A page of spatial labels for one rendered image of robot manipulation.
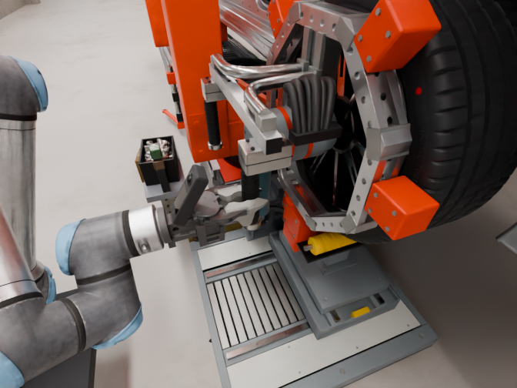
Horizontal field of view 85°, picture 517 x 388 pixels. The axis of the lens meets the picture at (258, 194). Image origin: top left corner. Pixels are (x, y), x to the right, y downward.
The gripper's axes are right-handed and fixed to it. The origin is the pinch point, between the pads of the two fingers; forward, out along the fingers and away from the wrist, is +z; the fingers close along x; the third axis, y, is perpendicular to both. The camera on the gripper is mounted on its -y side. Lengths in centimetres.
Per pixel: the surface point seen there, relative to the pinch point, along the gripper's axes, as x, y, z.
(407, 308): 9, 75, 63
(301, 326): 1, 75, 18
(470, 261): -2, 83, 116
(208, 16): -60, -22, 5
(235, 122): -60, 15, 12
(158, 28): -253, 16, -1
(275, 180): -49, 40, 26
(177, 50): -60, -13, -6
